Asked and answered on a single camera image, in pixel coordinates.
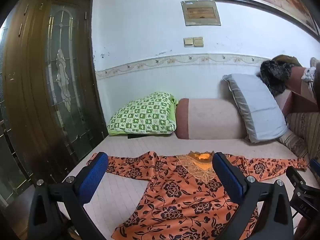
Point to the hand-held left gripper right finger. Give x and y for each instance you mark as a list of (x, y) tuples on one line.
[(226, 177)]

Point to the grey pillow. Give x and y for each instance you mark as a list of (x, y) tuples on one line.
[(260, 107)]

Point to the dark furry cushion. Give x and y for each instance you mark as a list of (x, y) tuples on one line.
[(275, 77)]

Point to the green checkered pillow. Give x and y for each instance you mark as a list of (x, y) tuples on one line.
[(142, 115)]

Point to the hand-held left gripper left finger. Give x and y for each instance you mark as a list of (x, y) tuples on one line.
[(93, 177)]

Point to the brown cushion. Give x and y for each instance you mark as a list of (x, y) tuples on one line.
[(297, 97)]

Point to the white lace cloth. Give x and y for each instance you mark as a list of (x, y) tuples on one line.
[(308, 76)]

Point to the wooden door with stained glass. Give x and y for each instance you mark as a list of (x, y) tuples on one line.
[(30, 92)]

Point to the orange floral blouse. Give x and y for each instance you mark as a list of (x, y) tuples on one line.
[(180, 200)]

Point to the person's right forearm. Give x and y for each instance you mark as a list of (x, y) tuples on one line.
[(310, 230)]

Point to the pink bolster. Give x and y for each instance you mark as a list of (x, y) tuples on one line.
[(212, 120)]

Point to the gold wall switch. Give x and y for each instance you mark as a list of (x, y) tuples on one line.
[(198, 42), (188, 42)]

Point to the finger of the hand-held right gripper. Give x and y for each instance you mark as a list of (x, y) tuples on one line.
[(296, 177), (315, 165)]

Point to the framed wall panel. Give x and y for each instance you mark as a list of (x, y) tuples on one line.
[(201, 13)]

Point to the striped cushion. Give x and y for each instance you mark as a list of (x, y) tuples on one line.
[(305, 130)]

